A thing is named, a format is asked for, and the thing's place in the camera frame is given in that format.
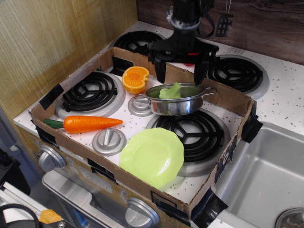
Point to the silver oven knob left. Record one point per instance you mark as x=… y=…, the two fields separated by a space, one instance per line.
x=50 y=159

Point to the green toy broccoli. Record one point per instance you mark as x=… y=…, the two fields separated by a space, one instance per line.
x=171 y=93

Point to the orange toy carrot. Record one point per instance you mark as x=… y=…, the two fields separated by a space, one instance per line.
x=83 y=124

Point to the halved toy orange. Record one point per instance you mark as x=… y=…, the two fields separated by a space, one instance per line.
x=135 y=79

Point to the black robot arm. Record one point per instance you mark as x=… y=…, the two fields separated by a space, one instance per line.
x=189 y=18

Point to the back left black burner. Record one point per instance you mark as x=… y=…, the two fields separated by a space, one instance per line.
x=137 y=41

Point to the black device bottom left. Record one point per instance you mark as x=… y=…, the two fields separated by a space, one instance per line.
x=11 y=173

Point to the red toy strawberry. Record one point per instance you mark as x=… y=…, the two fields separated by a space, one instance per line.
x=189 y=64

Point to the silver oven knob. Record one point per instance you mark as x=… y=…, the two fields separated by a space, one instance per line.
x=140 y=215
x=50 y=159

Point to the hanging steel slotted spatula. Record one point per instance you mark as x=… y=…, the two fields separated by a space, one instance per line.
x=224 y=23

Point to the black burner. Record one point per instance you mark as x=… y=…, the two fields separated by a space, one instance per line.
x=99 y=94
x=137 y=41
x=240 y=73
x=203 y=135

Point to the small steel pan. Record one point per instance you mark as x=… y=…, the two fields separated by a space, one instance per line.
x=192 y=97

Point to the silver oven knob right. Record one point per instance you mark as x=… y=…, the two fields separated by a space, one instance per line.
x=140 y=215

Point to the silver oven door handle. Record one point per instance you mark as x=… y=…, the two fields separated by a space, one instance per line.
x=84 y=205

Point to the back right black burner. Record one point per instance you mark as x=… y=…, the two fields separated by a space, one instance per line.
x=240 y=73

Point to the light green plastic plate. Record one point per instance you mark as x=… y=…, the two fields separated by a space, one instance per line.
x=155 y=156

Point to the front left black burner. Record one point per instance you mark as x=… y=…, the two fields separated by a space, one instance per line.
x=99 y=94

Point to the silver stovetop knob front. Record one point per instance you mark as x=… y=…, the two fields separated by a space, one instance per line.
x=109 y=142

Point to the grey toy sink basin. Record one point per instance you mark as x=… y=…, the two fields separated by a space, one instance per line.
x=265 y=177

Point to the silver stovetop knob middle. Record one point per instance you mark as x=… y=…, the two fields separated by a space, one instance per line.
x=139 y=106

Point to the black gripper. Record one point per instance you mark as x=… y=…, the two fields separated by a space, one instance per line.
x=183 y=47

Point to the silver sink drain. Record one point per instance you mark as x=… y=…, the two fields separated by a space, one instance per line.
x=290 y=218

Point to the front right black burner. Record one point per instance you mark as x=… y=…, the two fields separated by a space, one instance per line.
x=203 y=135

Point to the orange yellow object bottom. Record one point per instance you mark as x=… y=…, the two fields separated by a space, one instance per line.
x=48 y=216

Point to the silver stovetop knob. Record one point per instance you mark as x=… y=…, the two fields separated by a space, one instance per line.
x=109 y=142
x=139 y=106

